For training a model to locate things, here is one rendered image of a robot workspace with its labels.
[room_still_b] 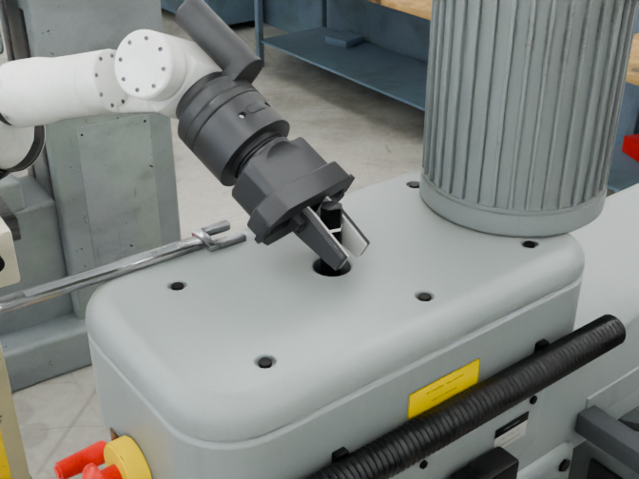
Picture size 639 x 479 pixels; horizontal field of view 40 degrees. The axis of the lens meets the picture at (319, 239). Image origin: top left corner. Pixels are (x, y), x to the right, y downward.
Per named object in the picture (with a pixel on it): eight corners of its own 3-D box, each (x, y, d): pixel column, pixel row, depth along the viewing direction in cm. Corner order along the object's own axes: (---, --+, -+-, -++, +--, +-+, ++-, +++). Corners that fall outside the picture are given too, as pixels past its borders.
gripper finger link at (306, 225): (338, 272, 82) (294, 225, 84) (352, 252, 80) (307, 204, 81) (327, 278, 81) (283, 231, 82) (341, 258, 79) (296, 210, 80)
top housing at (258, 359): (216, 584, 71) (203, 434, 64) (82, 414, 90) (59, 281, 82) (584, 368, 96) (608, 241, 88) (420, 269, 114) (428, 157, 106)
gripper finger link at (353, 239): (368, 241, 81) (323, 195, 83) (354, 261, 84) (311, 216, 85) (378, 235, 83) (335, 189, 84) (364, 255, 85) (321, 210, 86)
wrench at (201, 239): (5, 320, 76) (3, 313, 76) (-10, 299, 79) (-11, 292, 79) (245, 240, 88) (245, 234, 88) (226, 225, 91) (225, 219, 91)
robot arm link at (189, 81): (168, 158, 82) (94, 76, 84) (224, 160, 92) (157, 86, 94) (242, 65, 78) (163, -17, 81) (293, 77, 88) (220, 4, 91)
